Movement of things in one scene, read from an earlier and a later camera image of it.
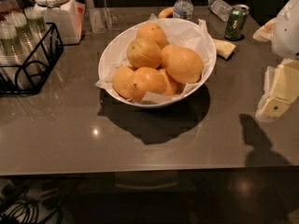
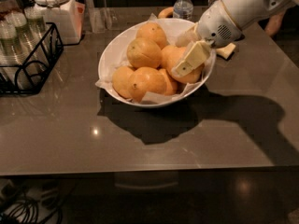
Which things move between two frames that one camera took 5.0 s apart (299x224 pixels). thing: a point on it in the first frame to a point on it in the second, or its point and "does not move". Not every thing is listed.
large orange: x=182 y=64 does not move
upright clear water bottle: x=183 y=5 does not move
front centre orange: x=146 y=79 does not move
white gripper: x=287 y=32 to x=216 y=27
